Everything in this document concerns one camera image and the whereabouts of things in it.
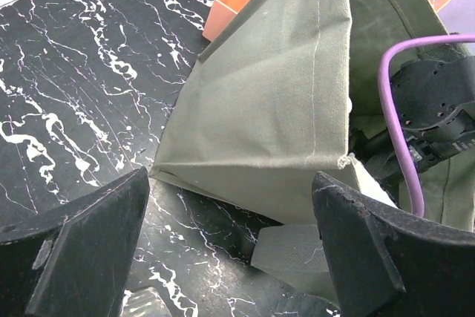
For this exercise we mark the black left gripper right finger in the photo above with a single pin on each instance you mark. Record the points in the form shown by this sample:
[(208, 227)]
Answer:
[(384, 261)]

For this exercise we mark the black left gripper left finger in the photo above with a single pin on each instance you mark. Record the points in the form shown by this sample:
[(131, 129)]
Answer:
[(74, 260)]

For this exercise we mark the clear square bottle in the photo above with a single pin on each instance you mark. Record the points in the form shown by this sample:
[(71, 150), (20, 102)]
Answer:
[(143, 303)]

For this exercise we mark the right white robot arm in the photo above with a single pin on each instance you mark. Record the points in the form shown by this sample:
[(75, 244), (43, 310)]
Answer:
[(435, 105)]

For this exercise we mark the olive green canvas bag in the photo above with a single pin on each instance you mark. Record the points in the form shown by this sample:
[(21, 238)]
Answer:
[(294, 87)]

